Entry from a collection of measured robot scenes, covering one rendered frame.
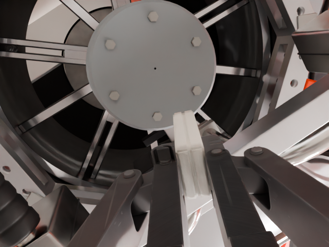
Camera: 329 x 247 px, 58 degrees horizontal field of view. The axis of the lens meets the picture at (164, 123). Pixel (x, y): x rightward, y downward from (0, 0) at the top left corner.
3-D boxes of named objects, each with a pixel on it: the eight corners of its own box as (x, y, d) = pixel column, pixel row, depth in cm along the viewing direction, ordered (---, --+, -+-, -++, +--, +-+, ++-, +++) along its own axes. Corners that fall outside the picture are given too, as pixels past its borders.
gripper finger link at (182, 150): (198, 199, 16) (185, 201, 16) (189, 148, 23) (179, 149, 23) (189, 149, 15) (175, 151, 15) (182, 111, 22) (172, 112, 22)
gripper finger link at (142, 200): (185, 208, 14) (125, 218, 15) (180, 161, 19) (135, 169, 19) (179, 181, 14) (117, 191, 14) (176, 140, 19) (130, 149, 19)
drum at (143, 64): (75, 47, 47) (125, 119, 51) (48, 44, 27) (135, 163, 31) (149, -1, 47) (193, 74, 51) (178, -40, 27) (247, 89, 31)
